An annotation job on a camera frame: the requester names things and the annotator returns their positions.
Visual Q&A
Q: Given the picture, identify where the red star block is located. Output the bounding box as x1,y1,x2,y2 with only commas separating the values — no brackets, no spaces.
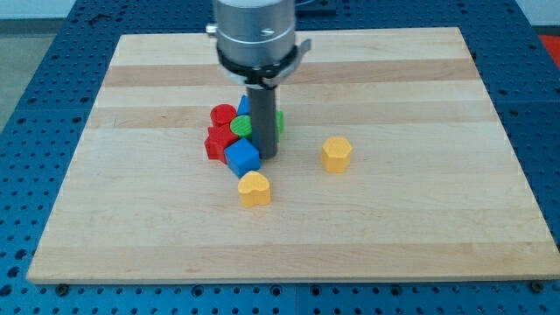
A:
204,124,239,164

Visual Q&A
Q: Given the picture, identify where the yellow heart block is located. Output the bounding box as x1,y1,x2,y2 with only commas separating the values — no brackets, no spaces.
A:
237,171,271,207

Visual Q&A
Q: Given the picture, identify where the blue perforated metal table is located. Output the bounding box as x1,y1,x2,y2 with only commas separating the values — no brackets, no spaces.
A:
1,0,559,314

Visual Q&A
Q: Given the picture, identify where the red cylinder block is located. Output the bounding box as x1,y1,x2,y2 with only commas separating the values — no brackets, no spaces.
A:
210,103,237,127

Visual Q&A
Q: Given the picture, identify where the green cylinder block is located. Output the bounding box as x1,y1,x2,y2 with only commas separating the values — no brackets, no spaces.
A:
229,115,252,140

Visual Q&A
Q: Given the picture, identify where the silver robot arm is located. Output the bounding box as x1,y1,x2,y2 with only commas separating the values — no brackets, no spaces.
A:
206,0,312,159

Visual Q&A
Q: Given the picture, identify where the yellow hexagon block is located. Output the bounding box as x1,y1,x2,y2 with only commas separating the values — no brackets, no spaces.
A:
320,136,353,173

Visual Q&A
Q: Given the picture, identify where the blue cube block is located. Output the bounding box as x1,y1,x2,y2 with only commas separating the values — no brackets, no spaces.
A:
225,138,261,179

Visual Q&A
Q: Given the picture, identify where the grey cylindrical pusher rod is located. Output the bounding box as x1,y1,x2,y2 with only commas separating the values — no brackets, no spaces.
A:
247,87,277,159

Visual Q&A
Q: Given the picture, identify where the wooden board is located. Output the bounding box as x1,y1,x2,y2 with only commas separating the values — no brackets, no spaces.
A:
27,27,559,284

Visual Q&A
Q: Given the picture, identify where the green star block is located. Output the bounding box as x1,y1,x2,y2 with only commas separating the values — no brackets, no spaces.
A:
276,110,284,143

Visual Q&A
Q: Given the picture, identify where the blue triangle block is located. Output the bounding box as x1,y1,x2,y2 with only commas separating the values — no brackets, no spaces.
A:
237,95,250,116

